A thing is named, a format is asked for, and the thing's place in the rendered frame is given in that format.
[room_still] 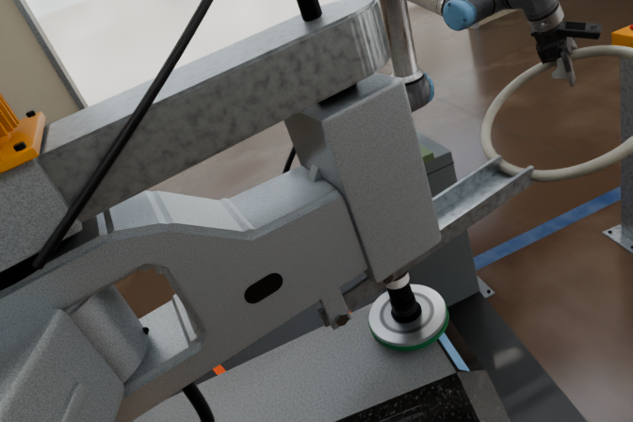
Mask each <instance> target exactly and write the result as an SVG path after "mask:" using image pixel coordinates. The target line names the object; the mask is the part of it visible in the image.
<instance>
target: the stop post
mask: <svg viewBox="0 0 633 422"><path fill-rule="evenodd" d="M629 27H630V25H629V26H627V27H624V28H622V29H619V30H617V31H614V32H612V33H611V45H620V46H626V47H631V48H633V29H630V28H629ZM620 124H621V144H623V143H624V142H625V141H627V140H628V139H629V138H630V137H632V136H633V60H631V59H628V58H624V57H620ZM621 215H622V224H620V225H617V226H615V227H612V228H610V229H608V230H606V231H604V232H602V234H604V235H606V236H607V237H609V238H610V239H611V240H613V241H614V242H616V243H617V244H619V245H620V246H622V247H623V248H624V249H626V250H627V251H629V252H631V253H633V153H631V154H629V155H628V156H626V157H625V158H623V159H621Z"/></svg>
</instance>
